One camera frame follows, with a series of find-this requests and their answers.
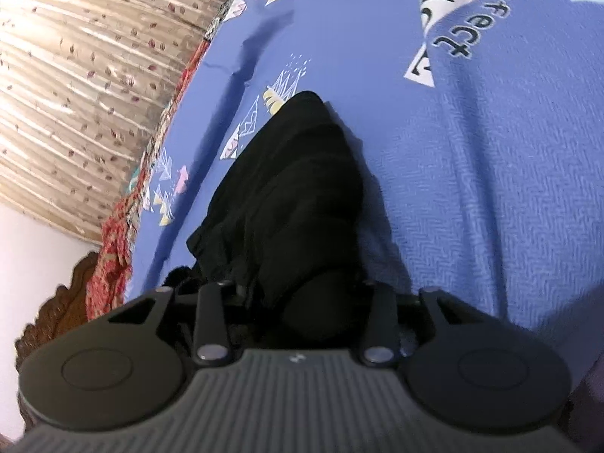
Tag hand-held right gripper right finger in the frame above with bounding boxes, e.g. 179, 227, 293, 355
359, 279, 468, 368

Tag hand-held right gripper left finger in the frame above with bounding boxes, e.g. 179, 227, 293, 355
108, 280, 246, 368

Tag black pants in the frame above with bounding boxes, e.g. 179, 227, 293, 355
185, 91, 379, 349

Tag carved wooden headboard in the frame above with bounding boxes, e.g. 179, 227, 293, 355
13, 251, 101, 418

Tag blue printed bed sheet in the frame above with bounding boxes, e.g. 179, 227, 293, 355
123, 0, 604, 390

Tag purple clothing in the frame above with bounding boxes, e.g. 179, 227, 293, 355
569, 347, 604, 436

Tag patchwork patterned quilt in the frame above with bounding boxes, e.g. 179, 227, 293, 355
126, 0, 248, 213

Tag beige leaf print curtain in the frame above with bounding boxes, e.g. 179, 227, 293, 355
0, 0, 258, 247

